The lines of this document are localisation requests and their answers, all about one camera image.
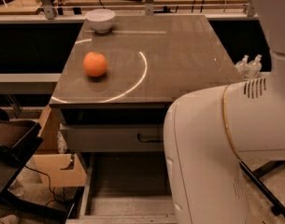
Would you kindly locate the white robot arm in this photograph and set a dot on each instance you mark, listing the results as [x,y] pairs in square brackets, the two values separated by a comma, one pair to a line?
[208,132]

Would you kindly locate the grey drawer cabinet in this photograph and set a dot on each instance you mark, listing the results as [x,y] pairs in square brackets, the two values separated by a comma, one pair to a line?
[151,61]

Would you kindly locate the closed grey middle drawer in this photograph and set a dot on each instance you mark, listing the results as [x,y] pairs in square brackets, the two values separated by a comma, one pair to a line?
[113,138]

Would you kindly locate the open grey bottom drawer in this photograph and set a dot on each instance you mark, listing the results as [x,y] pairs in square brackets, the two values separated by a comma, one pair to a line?
[126,188]

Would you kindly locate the orange fruit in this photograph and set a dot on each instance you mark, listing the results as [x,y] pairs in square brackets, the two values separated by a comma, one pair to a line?
[94,64]

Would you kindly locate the white ceramic bowl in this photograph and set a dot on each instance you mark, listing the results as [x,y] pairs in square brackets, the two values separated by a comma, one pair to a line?
[100,20]

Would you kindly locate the cardboard box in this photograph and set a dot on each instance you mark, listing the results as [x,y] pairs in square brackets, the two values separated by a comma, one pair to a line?
[59,169]

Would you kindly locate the left clear plastic bottle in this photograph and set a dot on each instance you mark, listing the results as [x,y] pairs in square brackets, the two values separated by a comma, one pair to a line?
[241,66]

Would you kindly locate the clear plastic bottle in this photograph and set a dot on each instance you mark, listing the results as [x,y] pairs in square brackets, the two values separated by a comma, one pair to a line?
[254,67]
[241,66]

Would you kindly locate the right clear plastic bottle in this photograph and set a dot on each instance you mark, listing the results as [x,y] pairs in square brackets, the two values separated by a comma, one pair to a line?
[254,67]

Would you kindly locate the black stand leg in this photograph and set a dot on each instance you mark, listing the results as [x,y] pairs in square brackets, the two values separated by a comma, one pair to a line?
[277,207]

